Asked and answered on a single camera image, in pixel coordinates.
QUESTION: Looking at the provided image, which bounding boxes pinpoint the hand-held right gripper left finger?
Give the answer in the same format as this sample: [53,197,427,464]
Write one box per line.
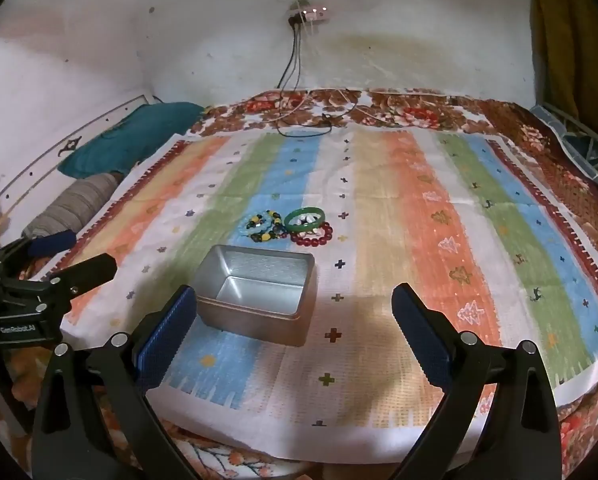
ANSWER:
[32,284,200,480]

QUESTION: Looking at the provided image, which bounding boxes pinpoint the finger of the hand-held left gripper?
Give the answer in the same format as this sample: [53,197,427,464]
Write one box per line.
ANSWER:
[8,252,118,312]
[0,229,78,277]

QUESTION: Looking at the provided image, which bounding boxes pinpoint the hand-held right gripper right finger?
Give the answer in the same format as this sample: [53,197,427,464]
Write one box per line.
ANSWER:
[390,282,564,480]

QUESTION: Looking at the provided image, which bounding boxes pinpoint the silver metal tin box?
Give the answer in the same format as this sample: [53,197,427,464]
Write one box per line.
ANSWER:
[195,245,316,347]

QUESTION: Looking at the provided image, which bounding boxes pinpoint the red bead bracelet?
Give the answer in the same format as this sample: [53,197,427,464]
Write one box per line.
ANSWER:
[291,221,334,249]

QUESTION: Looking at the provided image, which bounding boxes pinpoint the yellow and black bead bracelet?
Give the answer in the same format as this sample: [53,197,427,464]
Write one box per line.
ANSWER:
[245,210,285,242]

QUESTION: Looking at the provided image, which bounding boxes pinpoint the green bangle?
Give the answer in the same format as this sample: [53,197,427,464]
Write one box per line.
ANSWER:
[284,207,327,235]

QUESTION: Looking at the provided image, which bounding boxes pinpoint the grey striped pillow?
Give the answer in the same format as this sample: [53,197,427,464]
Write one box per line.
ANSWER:
[22,172,125,241]

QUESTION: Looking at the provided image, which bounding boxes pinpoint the striped colourful cloth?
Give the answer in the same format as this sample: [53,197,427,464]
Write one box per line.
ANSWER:
[44,127,598,433]

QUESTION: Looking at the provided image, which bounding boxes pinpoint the white bed headboard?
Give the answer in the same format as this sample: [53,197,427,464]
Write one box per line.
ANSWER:
[0,94,155,231]

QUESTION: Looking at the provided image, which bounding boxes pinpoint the teal pillow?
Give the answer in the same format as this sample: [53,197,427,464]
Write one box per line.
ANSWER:
[58,102,207,180]

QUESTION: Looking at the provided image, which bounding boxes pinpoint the blue grey basket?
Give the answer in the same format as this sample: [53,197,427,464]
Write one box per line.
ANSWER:
[531,102,598,186]

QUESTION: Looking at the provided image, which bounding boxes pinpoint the yellow curtain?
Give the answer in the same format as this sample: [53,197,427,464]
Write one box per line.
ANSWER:
[531,0,598,126]

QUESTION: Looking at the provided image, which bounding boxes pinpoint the multicolour small bead bracelet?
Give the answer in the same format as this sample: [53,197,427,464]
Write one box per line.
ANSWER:
[236,212,290,241]

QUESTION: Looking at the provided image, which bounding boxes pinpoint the white cable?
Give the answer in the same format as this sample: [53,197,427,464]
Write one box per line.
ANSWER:
[269,20,361,127]

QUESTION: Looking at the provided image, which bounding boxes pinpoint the black cable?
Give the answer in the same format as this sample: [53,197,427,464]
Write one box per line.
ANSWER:
[276,20,333,137]

